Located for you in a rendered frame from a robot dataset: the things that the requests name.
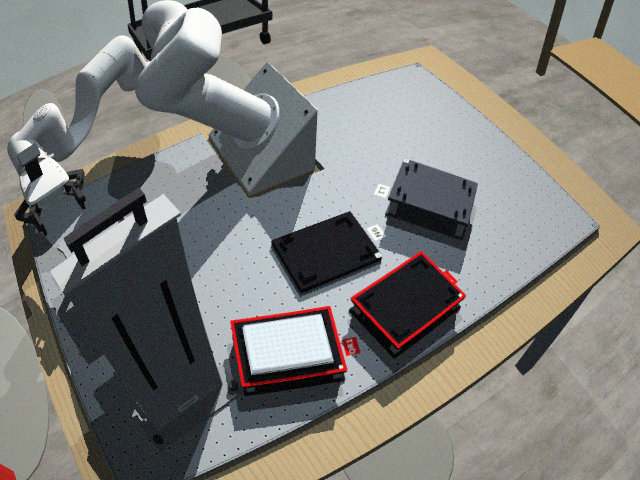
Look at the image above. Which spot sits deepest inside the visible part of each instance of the white microplate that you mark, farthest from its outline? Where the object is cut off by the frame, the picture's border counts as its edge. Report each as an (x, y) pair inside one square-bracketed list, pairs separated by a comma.
[(287, 344)]

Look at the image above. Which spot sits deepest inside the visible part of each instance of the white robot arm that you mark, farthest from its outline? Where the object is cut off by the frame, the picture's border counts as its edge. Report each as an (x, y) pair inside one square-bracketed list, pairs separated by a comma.
[(162, 86)]

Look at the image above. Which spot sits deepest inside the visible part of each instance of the black rectangular nest with red border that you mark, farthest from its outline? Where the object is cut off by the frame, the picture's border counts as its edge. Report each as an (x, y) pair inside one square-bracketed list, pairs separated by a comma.
[(296, 378), (405, 302)]

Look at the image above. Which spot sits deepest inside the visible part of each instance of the dark grey rectangular nest with corner posts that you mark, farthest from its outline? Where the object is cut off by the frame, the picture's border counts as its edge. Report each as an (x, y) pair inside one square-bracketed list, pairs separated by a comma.
[(437, 195)]

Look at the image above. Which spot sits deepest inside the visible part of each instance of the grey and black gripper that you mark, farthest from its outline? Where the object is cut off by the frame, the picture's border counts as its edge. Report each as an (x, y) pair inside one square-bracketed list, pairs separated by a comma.
[(42, 194)]

